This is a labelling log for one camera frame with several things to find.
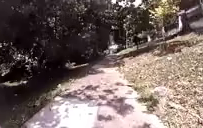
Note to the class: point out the reddish paved path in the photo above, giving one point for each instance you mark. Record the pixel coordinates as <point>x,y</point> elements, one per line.
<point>99,100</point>

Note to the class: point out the dark wood of trees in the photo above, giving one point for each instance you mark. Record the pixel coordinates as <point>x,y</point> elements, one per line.
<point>45,36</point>

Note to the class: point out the leaf-strewn grass slope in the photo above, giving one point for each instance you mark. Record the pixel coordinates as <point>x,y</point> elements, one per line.
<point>179,73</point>

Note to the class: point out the yellow-green leafy tree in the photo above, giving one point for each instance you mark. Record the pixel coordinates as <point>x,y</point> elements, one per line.
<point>162,11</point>

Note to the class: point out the shaded grass verge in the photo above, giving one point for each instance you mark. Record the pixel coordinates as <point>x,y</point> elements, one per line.
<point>29,100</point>

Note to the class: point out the white building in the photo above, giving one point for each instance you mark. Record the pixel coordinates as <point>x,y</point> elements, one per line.
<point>194,18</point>

